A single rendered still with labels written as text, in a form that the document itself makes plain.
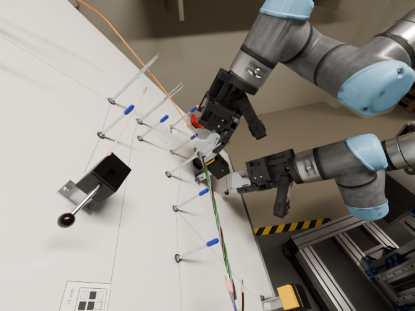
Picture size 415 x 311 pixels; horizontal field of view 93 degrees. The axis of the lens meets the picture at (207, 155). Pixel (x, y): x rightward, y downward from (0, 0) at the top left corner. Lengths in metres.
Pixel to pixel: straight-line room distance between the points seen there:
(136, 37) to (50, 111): 1.76
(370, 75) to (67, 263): 0.43
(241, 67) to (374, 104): 0.21
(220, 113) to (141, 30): 1.72
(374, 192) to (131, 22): 1.95
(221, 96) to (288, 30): 0.15
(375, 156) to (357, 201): 0.11
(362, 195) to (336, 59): 0.28
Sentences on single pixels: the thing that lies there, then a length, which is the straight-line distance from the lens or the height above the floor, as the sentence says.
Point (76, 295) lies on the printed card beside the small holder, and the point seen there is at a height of 1.29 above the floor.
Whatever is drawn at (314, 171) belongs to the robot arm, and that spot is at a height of 1.21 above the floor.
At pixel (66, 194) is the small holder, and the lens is 0.30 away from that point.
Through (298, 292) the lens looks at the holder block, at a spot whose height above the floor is 1.01.
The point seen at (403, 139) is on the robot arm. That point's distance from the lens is 0.61.
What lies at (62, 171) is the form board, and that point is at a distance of 0.31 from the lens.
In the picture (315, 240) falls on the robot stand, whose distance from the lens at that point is 1.57.
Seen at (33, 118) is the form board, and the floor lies 1.39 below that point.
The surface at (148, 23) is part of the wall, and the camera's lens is 2.07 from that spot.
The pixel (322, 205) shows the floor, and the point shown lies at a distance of 2.06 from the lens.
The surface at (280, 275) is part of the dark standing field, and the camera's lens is 1.65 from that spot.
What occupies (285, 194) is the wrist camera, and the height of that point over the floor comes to 1.13.
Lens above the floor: 1.53
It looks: 44 degrees down
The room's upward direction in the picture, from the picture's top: straight up
